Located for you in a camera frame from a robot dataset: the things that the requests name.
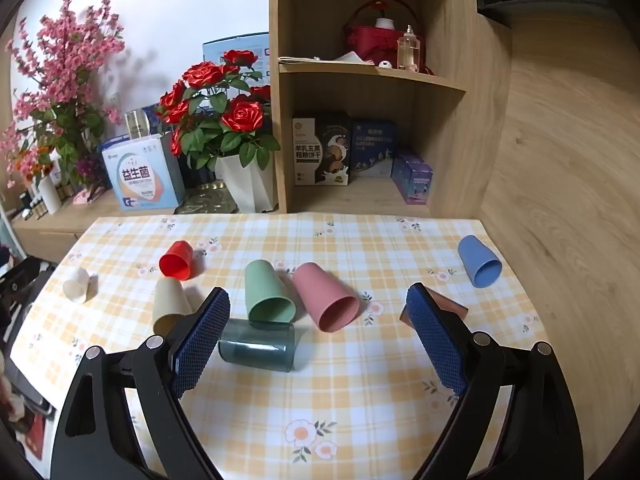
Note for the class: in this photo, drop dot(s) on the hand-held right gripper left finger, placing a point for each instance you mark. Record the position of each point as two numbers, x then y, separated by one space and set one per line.
200 342

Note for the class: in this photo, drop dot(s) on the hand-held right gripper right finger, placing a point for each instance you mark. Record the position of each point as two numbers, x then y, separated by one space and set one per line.
435 342

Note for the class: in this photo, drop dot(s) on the clear brown cup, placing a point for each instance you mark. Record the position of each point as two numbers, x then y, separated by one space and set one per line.
448 306

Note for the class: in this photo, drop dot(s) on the beige cup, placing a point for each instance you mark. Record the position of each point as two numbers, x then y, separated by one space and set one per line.
169 302

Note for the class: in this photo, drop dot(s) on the clear grey cup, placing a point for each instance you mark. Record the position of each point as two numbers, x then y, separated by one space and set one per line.
257 347

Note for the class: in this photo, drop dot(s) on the green cup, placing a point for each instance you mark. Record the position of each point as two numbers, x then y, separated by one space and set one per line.
265 285

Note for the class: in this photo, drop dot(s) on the red cup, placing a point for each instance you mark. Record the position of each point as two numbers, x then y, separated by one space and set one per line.
176 259

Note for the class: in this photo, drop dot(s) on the blue cup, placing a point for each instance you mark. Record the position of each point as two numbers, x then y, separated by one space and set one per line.
477 257

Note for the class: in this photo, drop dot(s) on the pink cup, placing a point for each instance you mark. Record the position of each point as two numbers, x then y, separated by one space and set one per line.
320 292

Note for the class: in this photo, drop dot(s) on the white cup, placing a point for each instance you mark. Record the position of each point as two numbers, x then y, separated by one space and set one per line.
76 285

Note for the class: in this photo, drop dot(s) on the yellow checked floral tablecloth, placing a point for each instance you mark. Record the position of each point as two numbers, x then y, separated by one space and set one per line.
350 400

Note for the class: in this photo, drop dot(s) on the gold tray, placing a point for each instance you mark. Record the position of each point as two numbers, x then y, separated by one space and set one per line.
205 202

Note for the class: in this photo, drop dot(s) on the white faceted vase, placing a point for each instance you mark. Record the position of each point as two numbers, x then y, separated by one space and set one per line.
245 185

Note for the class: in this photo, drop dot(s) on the purple box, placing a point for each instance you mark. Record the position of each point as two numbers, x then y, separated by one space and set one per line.
412 180

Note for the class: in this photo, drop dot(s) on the white and blue box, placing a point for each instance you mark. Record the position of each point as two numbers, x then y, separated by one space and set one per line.
137 180

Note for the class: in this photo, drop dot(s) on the wooden sideboard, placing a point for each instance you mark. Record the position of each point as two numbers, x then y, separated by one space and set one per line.
50 240

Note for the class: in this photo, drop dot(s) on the dark object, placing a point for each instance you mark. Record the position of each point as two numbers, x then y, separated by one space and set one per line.
20 280

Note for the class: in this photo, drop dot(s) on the dark blue box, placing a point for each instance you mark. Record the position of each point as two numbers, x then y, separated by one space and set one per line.
372 147

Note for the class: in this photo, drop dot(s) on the group of small bottles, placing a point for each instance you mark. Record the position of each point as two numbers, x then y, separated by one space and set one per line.
30 207

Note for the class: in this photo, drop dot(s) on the white and black biscuit box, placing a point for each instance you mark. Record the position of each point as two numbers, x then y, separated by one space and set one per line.
320 155

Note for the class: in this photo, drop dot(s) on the metallic tumbler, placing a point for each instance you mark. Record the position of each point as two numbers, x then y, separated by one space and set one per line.
136 125

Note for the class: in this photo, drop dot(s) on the red rose bouquet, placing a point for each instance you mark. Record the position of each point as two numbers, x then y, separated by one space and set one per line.
242 115

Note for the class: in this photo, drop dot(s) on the wooden shelf cabinet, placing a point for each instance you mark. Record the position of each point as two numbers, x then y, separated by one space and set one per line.
480 110

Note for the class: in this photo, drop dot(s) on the light blue box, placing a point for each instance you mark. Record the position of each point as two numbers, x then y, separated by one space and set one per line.
215 52

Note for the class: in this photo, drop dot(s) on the clear perfume bottle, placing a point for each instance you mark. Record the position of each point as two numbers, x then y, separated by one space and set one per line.
408 52

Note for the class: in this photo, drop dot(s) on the pink blossom branches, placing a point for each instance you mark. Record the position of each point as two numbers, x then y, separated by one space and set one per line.
65 70

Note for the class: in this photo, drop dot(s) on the stack of papers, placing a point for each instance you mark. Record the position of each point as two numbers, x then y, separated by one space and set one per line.
320 60

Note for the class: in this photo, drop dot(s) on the red basket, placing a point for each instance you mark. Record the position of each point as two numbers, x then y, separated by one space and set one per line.
365 40

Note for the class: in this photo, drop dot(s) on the white jar lid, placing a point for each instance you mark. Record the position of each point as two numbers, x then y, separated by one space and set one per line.
384 23

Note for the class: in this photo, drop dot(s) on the white wall socket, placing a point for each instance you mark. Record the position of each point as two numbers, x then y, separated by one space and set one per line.
114 96

